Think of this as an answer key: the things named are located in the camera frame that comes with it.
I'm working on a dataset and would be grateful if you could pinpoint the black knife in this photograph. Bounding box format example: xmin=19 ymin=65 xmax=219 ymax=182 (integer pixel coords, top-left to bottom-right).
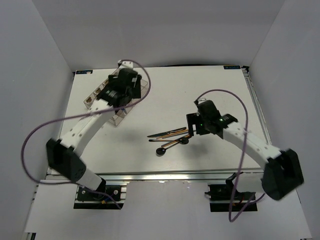
xmin=147 ymin=127 xmax=187 ymax=138

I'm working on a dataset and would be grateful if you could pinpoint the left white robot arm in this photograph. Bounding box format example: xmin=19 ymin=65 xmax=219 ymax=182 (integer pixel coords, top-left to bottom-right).
xmin=46 ymin=68 xmax=142 ymax=200

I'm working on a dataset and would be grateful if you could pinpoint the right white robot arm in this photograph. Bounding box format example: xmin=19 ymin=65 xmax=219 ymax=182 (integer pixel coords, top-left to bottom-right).
xmin=186 ymin=100 xmax=304 ymax=201

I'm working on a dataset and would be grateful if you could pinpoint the orange chopstick lower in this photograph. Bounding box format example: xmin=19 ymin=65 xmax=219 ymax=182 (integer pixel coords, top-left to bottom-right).
xmin=161 ymin=134 xmax=191 ymax=148

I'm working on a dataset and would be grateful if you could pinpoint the black spoon right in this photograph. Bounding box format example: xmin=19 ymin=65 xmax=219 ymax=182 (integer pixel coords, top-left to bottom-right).
xmin=176 ymin=136 xmax=190 ymax=145

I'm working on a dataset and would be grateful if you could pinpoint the black spoon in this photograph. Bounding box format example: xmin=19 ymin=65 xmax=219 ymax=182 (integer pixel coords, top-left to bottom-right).
xmin=176 ymin=136 xmax=190 ymax=145
xmin=155 ymin=141 xmax=180 ymax=157

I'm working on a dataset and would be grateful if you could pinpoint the orange black chopstick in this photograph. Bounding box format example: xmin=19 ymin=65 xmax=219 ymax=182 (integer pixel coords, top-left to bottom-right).
xmin=156 ymin=129 xmax=189 ymax=139

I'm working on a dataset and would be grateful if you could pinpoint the black spoon left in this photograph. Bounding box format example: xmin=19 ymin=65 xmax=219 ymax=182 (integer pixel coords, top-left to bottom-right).
xmin=155 ymin=141 xmax=180 ymax=157

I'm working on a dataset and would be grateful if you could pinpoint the left blue table sticker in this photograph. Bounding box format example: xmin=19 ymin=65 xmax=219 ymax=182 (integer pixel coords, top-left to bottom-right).
xmin=75 ymin=69 xmax=93 ymax=75

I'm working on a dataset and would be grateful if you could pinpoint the blue table sticker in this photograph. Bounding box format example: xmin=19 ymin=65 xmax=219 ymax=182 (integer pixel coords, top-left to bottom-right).
xmin=223 ymin=65 xmax=241 ymax=70
xmin=75 ymin=69 xmax=93 ymax=75

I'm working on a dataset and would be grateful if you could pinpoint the right blue table sticker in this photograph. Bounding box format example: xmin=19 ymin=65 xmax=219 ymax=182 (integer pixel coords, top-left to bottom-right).
xmin=223 ymin=65 xmax=241 ymax=70

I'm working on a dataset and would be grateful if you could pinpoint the white front cover board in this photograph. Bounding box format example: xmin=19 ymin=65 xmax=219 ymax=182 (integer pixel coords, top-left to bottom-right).
xmin=25 ymin=181 xmax=311 ymax=240

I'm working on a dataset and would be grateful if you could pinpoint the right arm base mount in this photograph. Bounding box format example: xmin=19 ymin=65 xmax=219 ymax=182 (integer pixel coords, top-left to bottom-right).
xmin=204 ymin=173 xmax=253 ymax=213

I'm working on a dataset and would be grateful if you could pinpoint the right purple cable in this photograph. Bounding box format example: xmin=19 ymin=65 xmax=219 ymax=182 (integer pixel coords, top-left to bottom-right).
xmin=194 ymin=89 xmax=266 ymax=223

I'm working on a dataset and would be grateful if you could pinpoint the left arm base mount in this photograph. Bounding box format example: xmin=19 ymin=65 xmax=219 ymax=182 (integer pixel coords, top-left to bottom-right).
xmin=73 ymin=184 xmax=127 ymax=210

